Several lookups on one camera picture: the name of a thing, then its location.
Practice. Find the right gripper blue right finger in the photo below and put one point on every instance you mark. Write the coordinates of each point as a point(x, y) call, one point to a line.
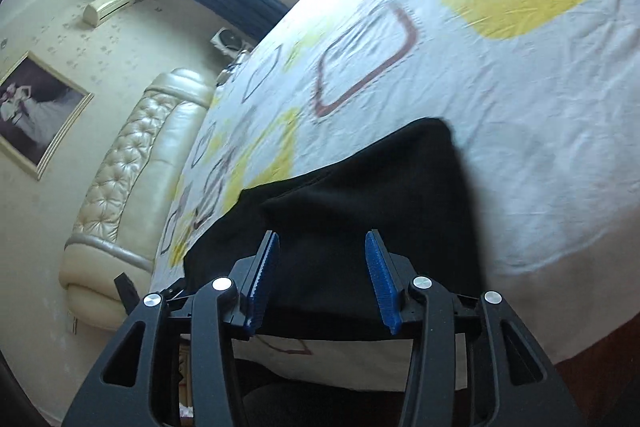
point(386, 281)

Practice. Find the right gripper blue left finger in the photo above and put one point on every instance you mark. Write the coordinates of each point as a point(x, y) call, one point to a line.
point(259, 282)

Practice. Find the black pants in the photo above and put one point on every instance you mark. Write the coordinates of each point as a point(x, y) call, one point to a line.
point(408, 186)

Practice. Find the cream tufted leather headboard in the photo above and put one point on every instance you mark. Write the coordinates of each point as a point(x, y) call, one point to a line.
point(121, 220)

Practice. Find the small white desk fan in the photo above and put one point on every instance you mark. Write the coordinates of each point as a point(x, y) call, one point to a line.
point(229, 43)

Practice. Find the patterned white bed sheet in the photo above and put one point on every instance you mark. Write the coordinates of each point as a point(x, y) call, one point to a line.
point(542, 97)

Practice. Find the framed wall picture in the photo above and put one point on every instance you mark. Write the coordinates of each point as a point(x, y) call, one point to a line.
point(38, 107)

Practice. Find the white wall air conditioner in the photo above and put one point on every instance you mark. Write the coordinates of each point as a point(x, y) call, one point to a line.
point(99, 11)

